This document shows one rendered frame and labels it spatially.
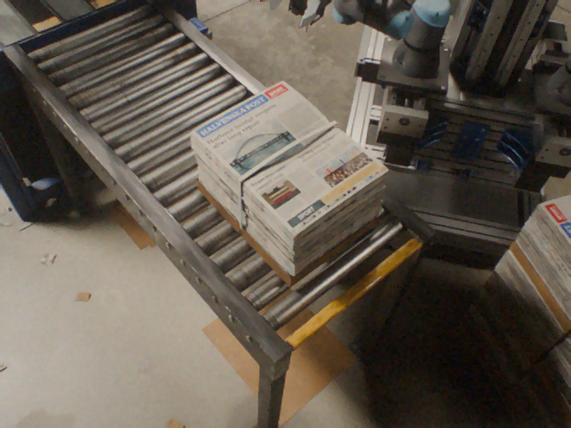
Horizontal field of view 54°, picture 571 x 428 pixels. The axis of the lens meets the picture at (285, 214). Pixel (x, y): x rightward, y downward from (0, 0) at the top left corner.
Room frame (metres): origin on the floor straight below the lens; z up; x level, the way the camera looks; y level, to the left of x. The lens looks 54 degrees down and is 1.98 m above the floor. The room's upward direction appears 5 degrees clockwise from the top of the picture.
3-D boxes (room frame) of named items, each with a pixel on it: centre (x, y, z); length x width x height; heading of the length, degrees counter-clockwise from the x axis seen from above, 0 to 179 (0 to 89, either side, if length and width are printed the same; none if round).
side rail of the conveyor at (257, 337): (0.93, 0.45, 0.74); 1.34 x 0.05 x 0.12; 45
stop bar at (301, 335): (0.64, -0.19, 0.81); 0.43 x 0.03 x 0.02; 135
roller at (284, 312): (0.70, -0.14, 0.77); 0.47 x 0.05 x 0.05; 135
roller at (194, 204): (0.98, 0.14, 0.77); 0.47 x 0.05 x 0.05; 135
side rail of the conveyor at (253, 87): (1.29, 0.10, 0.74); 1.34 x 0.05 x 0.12; 45
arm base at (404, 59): (1.48, -0.37, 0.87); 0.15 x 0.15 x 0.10
